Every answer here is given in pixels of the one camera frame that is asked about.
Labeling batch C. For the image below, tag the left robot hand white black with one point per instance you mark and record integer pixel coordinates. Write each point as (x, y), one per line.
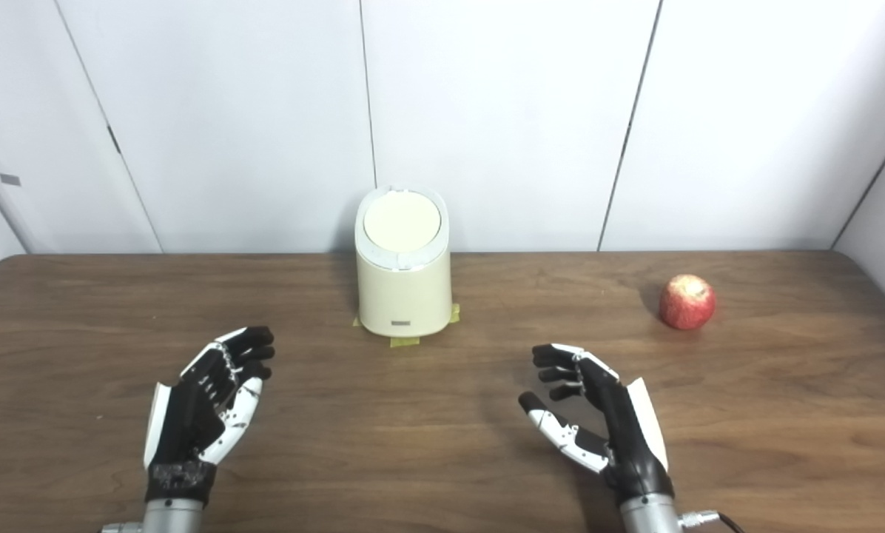
(191, 414)

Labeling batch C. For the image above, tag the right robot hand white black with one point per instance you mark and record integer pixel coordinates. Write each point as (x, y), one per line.
(624, 422)

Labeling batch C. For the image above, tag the red apple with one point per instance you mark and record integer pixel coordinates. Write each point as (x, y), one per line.
(687, 302)

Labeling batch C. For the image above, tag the cream-colored bin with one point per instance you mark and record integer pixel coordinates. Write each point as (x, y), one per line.
(404, 296)

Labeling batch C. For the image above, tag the cream round bin lid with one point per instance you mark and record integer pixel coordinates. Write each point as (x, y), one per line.
(402, 220)

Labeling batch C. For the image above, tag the black wall panel hinge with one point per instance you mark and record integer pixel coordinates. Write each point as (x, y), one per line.
(113, 139)

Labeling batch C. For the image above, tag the grey wall label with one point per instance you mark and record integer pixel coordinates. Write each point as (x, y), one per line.
(9, 179)

